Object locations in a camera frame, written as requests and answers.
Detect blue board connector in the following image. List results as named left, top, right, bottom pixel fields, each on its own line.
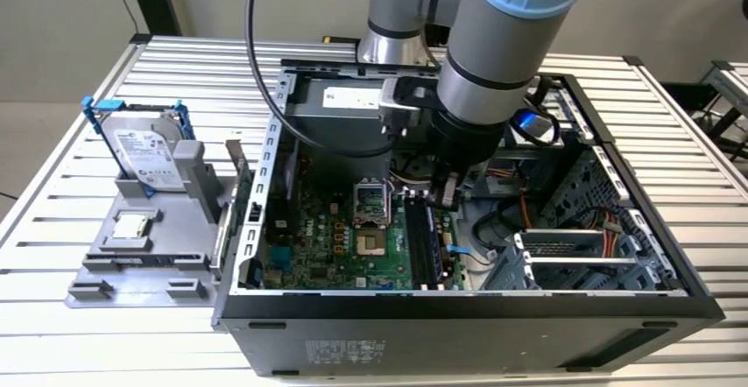
left=267, top=248, right=292, bottom=273

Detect orange wire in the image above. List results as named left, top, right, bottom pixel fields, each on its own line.
left=513, top=172, right=537, bottom=233

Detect grey parts rack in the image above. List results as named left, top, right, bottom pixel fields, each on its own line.
left=61, top=140, right=235, bottom=312

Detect CPU socket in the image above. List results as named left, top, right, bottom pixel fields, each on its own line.
left=354, top=228, right=390, bottom=257

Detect green motherboard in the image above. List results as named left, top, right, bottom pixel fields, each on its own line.
left=261, top=185, right=469, bottom=292

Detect metal disk bay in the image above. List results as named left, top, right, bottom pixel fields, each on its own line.
left=481, top=228, right=665, bottom=292

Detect metal slat side table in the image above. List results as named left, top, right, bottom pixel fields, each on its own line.
left=692, top=60, right=748, bottom=163

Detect RAM stick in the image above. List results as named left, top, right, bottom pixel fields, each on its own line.
left=427, top=205, right=447, bottom=277
left=86, top=254, right=205, bottom=271

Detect blue disk carrier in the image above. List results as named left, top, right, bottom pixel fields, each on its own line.
left=78, top=96, right=197, bottom=200

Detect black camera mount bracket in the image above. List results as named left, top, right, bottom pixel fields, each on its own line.
left=391, top=76, right=446, bottom=112

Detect silver hard disk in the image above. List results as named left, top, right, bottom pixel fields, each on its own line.
left=101, top=113, right=188, bottom=195

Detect silver CPU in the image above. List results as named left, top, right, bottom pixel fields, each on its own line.
left=111, top=214, right=152, bottom=242

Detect black cable loops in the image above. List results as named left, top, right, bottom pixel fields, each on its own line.
left=470, top=209, right=519, bottom=259

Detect black upright post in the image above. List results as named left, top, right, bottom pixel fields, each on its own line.
left=119, top=0, right=183, bottom=37

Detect thick black cable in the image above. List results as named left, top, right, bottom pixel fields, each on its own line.
left=243, top=0, right=394, bottom=158

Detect red yellow wire bundle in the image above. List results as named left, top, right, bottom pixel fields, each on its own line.
left=586, top=207, right=622, bottom=260

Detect grey power supply unit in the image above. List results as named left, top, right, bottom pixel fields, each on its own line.
left=284, top=78, right=399, bottom=186

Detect metal socket cover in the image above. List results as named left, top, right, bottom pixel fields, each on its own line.
left=351, top=178, right=391, bottom=227

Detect power supply wire bundle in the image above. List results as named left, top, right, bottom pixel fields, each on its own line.
left=388, top=154, right=436, bottom=186

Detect black open PC case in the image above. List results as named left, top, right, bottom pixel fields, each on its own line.
left=209, top=57, right=725, bottom=379

